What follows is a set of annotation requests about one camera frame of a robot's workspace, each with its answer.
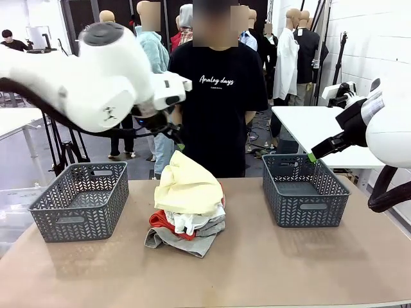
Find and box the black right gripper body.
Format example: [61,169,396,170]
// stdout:
[335,98,369,148]

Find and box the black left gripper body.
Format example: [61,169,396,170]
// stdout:
[131,107,181,142]

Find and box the pale yellow shirt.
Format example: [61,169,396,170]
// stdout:
[153,150,225,218]

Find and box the orange garment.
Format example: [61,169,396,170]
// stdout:
[149,182,227,241]

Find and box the white black-print t-shirt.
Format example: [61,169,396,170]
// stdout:
[165,205,225,237]

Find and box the grey knit garment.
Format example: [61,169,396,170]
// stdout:
[144,214,227,259]

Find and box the person's right forearm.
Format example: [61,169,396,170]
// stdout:
[173,103,184,128]

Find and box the white table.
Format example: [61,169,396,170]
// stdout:
[271,105,411,170]
[0,107,44,187]

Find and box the person in black t-shirt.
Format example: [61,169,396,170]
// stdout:
[167,0,269,179]

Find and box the grey plastic woven basket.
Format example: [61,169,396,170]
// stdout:
[28,161,130,243]
[261,153,351,228]

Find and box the black light stand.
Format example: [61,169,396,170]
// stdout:
[332,31,349,85]

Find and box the light blue fleece mannequin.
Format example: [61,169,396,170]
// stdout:
[134,1,176,180]

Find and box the black jacket mannequin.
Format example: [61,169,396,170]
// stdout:
[293,10,330,107]

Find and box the grey hood plaid mannequin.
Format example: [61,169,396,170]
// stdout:
[170,3,194,54]

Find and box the dark clothed mannequin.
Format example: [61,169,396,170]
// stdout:
[256,22,279,100]

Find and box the blue white shirt mannequin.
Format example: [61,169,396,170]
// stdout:
[239,9,258,52]

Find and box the black-haired background person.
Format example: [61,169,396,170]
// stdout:
[1,29,33,53]

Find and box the clear plastic bin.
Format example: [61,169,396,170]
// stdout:
[0,185,49,257]

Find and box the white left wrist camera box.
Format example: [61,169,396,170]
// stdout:
[153,72,193,112]

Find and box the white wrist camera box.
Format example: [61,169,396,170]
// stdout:
[320,81,359,108]
[153,72,193,112]

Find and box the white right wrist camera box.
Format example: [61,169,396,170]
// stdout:
[320,81,359,108]

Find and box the black camera tripod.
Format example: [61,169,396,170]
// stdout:
[41,110,91,176]

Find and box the black left arm cable sleeve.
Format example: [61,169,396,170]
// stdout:
[0,78,174,139]

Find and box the black video camera rig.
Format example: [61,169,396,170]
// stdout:
[25,33,58,55]

